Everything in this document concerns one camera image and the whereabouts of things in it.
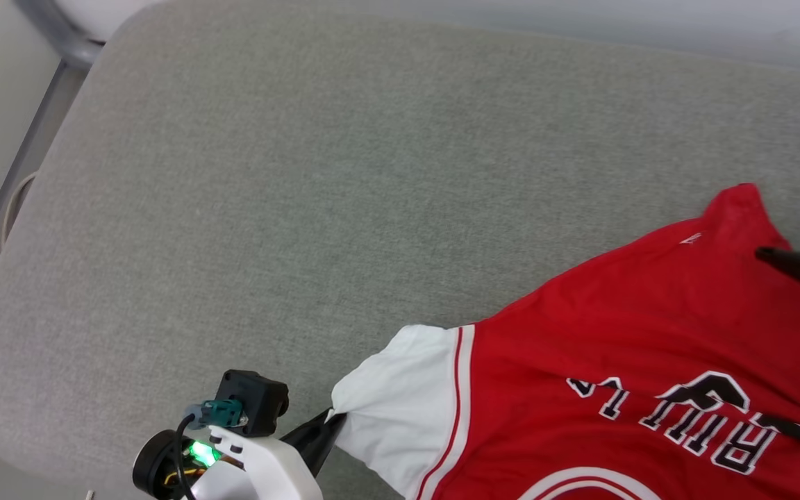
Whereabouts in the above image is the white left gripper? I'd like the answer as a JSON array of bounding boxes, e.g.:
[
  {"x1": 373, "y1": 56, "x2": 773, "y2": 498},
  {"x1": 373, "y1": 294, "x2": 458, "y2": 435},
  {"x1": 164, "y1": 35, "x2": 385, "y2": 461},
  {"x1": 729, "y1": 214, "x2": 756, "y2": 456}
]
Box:
[{"x1": 188, "y1": 408, "x2": 347, "y2": 500}]

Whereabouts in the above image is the red and white basketball jersey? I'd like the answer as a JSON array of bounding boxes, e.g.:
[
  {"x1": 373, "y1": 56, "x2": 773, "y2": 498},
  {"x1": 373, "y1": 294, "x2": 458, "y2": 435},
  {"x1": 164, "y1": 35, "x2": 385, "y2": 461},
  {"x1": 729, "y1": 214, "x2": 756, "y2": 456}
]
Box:
[{"x1": 331, "y1": 183, "x2": 800, "y2": 500}]

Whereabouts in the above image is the teal left camera connector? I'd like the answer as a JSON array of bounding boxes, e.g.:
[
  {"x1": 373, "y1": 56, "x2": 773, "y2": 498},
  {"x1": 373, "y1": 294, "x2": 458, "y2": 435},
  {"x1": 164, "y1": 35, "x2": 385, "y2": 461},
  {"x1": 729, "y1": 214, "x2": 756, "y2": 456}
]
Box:
[{"x1": 185, "y1": 399, "x2": 247, "y2": 429}]

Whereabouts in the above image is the black left camera cable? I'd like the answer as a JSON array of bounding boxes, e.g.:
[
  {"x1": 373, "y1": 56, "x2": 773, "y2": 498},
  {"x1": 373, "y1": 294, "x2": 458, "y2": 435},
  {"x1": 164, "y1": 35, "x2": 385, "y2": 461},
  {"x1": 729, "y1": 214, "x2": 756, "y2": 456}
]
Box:
[{"x1": 172, "y1": 414, "x2": 198, "y2": 500}]

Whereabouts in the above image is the white cable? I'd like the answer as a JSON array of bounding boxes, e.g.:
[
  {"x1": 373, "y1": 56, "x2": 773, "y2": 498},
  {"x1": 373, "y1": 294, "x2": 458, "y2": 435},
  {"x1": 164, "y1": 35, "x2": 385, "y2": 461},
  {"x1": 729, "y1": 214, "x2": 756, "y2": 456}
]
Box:
[{"x1": 2, "y1": 172, "x2": 39, "y2": 246}]

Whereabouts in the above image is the grey floor rail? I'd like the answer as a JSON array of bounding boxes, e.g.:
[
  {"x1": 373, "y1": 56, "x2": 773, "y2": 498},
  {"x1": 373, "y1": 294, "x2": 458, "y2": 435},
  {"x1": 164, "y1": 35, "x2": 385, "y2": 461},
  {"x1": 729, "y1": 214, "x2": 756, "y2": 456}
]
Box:
[{"x1": 0, "y1": 59, "x2": 90, "y2": 306}]

